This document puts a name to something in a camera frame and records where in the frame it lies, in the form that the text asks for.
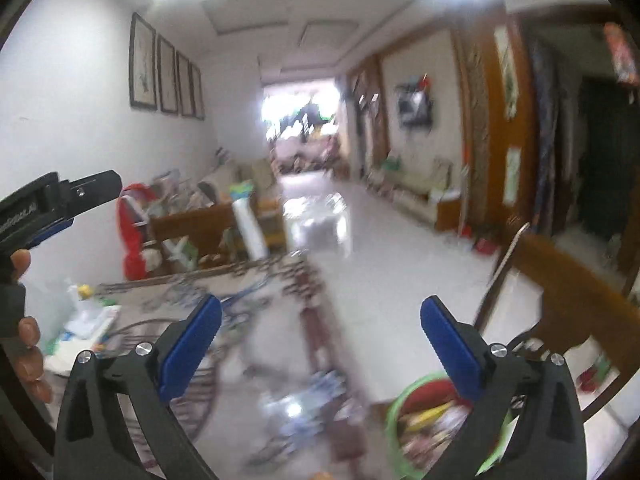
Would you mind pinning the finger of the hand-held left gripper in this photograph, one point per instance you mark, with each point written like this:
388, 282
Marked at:
50, 232
95, 187

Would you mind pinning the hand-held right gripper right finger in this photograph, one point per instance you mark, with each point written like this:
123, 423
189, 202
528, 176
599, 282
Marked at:
450, 345

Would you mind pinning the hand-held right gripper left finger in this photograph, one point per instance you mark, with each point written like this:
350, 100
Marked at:
192, 345

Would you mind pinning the green trash bin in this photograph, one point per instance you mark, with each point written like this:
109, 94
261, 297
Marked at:
395, 425

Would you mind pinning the person's left hand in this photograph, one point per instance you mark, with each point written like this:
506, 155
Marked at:
32, 375

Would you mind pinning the red cloth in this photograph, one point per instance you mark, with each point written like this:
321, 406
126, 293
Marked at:
132, 230

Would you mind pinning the yellow plastic toy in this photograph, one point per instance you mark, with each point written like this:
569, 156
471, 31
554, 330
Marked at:
85, 291

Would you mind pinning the white book rack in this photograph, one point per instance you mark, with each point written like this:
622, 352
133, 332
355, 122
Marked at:
175, 185

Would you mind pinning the white desk lamp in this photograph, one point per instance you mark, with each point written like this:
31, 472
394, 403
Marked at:
95, 320

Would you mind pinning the red bucket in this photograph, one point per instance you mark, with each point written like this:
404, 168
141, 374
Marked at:
484, 246

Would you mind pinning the brown wooden chair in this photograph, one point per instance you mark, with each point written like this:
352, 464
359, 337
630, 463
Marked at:
200, 225

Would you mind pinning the clear plastic bottle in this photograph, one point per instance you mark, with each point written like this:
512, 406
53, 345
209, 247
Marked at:
300, 405

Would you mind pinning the stack of books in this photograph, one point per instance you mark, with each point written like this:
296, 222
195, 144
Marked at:
65, 355

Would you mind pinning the beige sofa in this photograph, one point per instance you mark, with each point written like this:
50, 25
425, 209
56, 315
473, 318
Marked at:
220, 180

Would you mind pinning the white long plastic package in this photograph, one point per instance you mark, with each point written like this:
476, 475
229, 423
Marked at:
250, 230

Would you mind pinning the carved wooden chair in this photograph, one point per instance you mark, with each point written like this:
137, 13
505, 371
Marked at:
565, 280

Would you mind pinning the blue green box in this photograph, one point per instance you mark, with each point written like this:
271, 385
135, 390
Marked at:
242, 192

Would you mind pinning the printed seat cushion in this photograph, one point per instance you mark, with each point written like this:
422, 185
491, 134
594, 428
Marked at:
600, 375

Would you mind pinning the wooden television cabinet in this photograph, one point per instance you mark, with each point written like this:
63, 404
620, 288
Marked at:
415, 195

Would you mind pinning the white coffee table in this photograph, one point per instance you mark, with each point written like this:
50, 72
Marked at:
320, 225

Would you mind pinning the short scroll painting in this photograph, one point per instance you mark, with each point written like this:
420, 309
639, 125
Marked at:
512, 175

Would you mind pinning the hanging clothes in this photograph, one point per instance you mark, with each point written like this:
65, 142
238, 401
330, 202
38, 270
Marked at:
305, 115

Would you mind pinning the blue patterned curtain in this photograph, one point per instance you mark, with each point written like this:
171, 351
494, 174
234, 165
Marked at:
547, 135

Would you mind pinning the tall scroll painting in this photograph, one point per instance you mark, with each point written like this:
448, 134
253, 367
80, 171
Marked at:
506, 72

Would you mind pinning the red hanging decoration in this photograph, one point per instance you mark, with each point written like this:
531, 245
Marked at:
622, 55

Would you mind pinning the large framed wall picture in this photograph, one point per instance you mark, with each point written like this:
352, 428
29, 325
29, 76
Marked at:
143, 60

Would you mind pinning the wall mounted television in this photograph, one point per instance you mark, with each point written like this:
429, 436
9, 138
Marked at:
415, 105

